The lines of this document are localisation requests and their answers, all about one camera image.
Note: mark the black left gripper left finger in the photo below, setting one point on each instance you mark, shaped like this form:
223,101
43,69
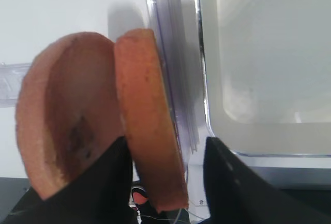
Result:
100,195

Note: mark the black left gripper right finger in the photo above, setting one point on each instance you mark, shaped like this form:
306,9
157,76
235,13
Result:
235,194

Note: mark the round bread slice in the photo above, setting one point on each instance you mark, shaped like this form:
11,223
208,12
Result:
148,126
67,113

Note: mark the white rectangular tray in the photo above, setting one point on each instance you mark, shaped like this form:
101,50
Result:
267,85

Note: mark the left clear acrylic rack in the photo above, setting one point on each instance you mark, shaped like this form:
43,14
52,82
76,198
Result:
29,26

